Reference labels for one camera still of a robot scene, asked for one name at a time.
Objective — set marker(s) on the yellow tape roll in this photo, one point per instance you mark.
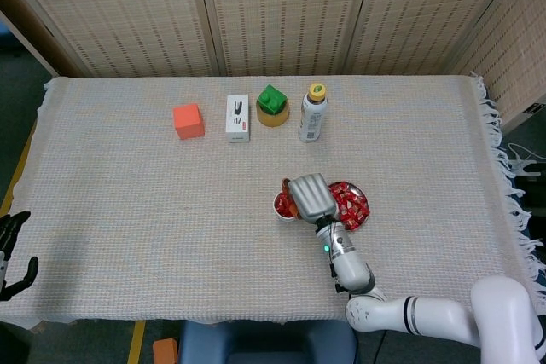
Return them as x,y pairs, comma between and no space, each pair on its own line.
273,120

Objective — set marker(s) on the green toy brick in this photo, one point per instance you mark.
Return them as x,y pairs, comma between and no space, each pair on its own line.
271,99

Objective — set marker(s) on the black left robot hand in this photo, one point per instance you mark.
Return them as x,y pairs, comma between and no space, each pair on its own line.
9,232

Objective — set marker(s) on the round metal plate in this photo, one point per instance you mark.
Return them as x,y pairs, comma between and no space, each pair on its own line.
358,189

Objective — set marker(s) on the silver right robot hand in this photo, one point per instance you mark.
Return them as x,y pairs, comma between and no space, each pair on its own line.
313,198

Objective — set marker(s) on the red candy pile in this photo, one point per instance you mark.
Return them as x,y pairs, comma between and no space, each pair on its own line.
352,208

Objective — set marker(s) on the white stapler box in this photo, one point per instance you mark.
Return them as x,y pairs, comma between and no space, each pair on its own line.
237,119

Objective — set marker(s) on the orange cube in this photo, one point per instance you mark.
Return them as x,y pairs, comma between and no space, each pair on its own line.
187,123

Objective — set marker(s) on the beige woven tablecloth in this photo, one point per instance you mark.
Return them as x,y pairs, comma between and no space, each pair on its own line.
170,210

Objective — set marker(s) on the white bottle yellow cap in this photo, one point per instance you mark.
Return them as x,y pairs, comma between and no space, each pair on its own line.
311,121

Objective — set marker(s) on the woven folding screen panel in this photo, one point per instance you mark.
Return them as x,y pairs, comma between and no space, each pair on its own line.
128,14
281,10
426,10
520,40
38,31

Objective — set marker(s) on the orange floor block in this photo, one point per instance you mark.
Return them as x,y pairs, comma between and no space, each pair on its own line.
165,351

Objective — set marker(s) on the white paper cup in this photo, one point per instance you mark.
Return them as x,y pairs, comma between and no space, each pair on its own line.
281,215

